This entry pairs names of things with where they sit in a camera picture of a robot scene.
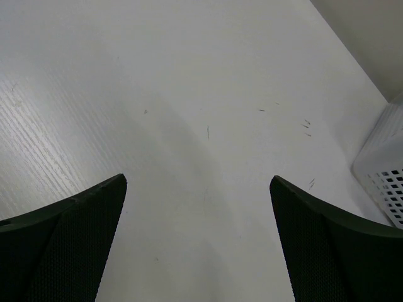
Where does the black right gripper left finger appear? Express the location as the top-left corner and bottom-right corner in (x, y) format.
(1, 174), (127, 301)

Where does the white perforated plastic basket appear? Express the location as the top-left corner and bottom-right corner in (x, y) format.
(352, 99), (403, 229)

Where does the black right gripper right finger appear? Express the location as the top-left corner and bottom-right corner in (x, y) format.
(270, 176), (402, 301)

